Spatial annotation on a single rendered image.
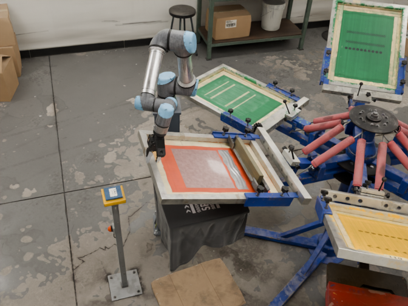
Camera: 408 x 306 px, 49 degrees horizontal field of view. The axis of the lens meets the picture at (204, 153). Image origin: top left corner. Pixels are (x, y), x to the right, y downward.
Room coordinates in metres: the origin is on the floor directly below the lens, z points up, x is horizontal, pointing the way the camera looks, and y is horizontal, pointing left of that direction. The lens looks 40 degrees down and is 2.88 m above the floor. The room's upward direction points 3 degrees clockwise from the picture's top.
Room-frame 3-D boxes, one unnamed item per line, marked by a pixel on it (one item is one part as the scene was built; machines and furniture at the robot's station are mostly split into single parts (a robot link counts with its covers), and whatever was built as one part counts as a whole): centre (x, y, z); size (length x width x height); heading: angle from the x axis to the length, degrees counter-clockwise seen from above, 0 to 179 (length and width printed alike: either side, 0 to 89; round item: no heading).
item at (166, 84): (2.45, 0.26, 1.37); 0.13 x 0.12 x 0.14; 82
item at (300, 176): (2.07, -0.45, 0.89); 1.24 x 0.06 x 0.06; 110
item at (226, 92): (2.86, -0.35, 1.05); 1.08 x 0.61 x 0.23; 50
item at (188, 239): (1.71, -0.06, 0.74); 0.46 x 0.04 x 0.42; 110
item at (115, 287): (1.84, 0.53, 0.48); 0.22 x 0.22 x 0.96; 20
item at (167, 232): (1.82, 0.23, 0.74); 0.45 x 0.03 x 0.43; 20
